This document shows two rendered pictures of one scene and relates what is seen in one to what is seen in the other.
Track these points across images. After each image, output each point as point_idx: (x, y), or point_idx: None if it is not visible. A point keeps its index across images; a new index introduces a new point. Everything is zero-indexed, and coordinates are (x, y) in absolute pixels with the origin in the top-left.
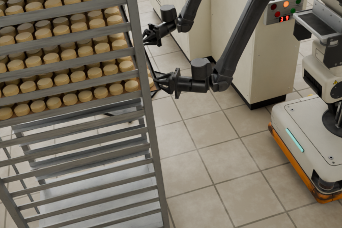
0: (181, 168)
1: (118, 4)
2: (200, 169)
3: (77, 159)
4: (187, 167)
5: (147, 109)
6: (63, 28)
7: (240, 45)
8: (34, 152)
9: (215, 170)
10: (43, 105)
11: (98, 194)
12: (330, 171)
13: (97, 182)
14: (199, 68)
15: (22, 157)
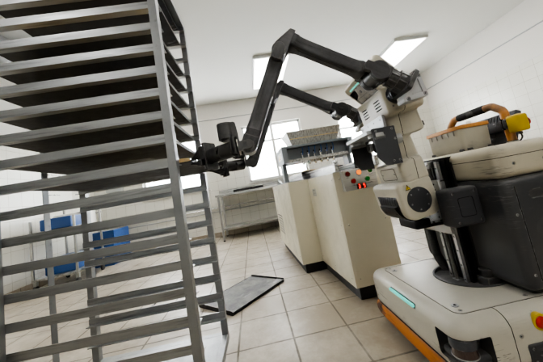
0: (270, 359)
1: (152, 72)
2: (292, 359)
3: (140, 317)
4: (276, 358)
5: (171, 175)
6: None
7: (261, 104)
8: (98, 302)
9: (310, 361)
10: None
11: None
12: (458, 320)
13: None
14: (221, 124)
15: (35, 235)
